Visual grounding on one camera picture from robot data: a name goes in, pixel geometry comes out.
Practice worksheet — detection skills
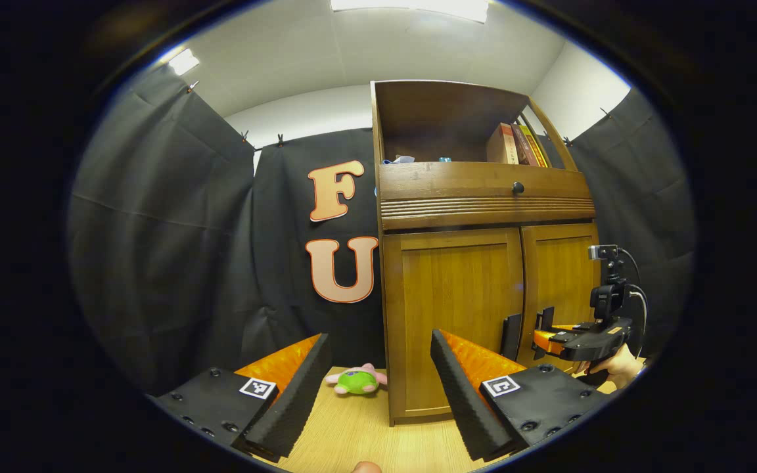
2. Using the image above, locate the wooden double-door shoe cabinet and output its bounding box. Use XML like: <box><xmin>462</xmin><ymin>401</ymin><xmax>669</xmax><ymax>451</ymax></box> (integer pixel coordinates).
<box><xmin>371</xmin><ymin>80</ymin><xmax>603</xmax><ymax>426</ymax></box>

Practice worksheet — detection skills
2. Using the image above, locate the small ceiling light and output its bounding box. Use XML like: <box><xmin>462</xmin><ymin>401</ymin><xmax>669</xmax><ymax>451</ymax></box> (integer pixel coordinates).
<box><xmin>168</xmin><ymin>49</ymin><xmax>200</xmax><ymax>76</ymax></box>

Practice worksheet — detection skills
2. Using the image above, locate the wooden drawer with black knob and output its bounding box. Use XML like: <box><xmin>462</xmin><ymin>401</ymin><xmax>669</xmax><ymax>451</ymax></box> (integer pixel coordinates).
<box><xmin>378</xmin><ymin>162</ymin><xmax>593</xmax><ymax>202</ymax></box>

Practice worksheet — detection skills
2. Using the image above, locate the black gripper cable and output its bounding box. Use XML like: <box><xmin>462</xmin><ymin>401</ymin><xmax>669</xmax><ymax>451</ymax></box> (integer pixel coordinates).
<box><xmin>618</xmin><ymin>248</ymin><xmax>649</xmax><ymax>359</ymax></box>

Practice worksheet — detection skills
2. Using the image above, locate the black backdrop cloth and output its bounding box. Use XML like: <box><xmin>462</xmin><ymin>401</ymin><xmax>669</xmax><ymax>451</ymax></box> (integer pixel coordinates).
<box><xmin>68</xmin><ymin>62</ymin><xmax>698</xmax><ymax>395</ymax></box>

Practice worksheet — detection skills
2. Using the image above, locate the yellow book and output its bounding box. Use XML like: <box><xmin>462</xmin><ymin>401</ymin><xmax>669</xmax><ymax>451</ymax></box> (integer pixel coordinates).
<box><xmin>522</xmin><ymin>125</ymin><xmax>549</xmax><ymax>168</ymax></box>

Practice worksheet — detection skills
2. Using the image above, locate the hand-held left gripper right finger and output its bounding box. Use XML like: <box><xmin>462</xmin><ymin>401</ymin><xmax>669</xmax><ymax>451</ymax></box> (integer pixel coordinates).
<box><xmin>430</xmin><ymin>328</ymin><xmax>613</xmax><ymax>462</ymax></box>

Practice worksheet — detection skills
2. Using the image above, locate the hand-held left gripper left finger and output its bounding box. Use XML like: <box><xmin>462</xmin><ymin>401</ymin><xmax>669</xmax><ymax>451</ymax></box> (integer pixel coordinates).
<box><xmin>149</xmin><ymin>333</ymin><xmax>332</xmax><ymax>462</ymax></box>

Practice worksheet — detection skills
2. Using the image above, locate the wooden cabinet door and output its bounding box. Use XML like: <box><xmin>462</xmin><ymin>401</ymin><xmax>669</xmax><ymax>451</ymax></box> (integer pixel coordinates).
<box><xmin>384</xmin><ymin>228</ymin><xmax>525</xmax><ymax>421</ymax></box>
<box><xmin>522</xmin><ymin>223</ymin><xmax>601</xmax><ymax>375</ymax></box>

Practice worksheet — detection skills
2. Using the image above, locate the brown book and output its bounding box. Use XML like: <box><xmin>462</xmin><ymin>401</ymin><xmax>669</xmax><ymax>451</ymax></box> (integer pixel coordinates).
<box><xmin>512</xmin><ymin>125</ymin><xmax>537</xmax><ymax>166</ymax></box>

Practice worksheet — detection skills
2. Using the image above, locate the green plush toy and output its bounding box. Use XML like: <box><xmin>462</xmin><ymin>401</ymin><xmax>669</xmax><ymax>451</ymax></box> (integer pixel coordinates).
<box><xmin>325</xmin><ymin>363</ymin><xmax>389</xmax><ymax>395</ymax></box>

